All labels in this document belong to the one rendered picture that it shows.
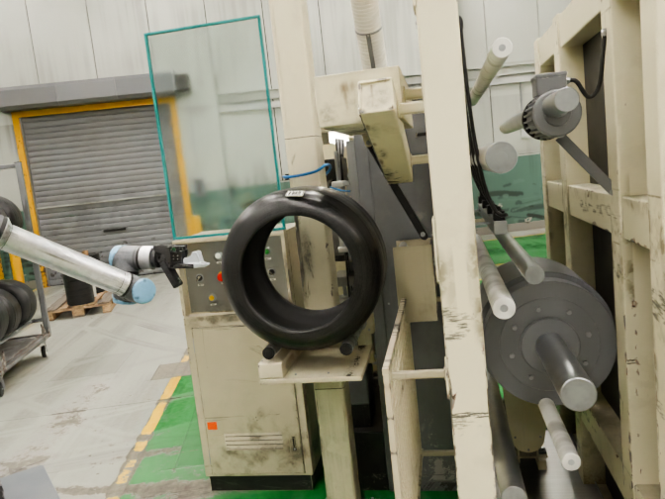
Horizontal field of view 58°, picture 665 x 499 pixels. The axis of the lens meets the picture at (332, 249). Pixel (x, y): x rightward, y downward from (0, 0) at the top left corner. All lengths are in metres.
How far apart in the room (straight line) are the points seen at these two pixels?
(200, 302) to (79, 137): 8.89
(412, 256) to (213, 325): 1.09
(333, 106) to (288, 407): 1.63
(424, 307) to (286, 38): 1.16
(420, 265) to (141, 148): 9.42
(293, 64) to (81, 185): 9.45
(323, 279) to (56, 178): 9.66
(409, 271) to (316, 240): 0.40
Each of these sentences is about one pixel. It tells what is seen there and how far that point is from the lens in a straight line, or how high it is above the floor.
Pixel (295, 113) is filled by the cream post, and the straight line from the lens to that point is 2.42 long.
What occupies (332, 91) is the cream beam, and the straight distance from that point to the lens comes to 1.77.
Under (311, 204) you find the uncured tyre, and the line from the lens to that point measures 2.01.
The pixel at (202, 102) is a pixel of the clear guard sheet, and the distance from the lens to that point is 2.88.
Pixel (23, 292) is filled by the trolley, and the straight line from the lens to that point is 6.35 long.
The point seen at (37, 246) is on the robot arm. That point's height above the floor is 1.38.
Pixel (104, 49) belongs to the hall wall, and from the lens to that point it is 11.75.
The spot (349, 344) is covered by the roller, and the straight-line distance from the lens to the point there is 2.10.
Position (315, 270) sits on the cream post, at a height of 1.12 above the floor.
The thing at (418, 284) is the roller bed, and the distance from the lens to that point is 2.33.
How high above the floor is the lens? 1.51
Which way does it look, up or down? 7 degrees down
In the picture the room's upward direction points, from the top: 6 degrees counter-clockwise
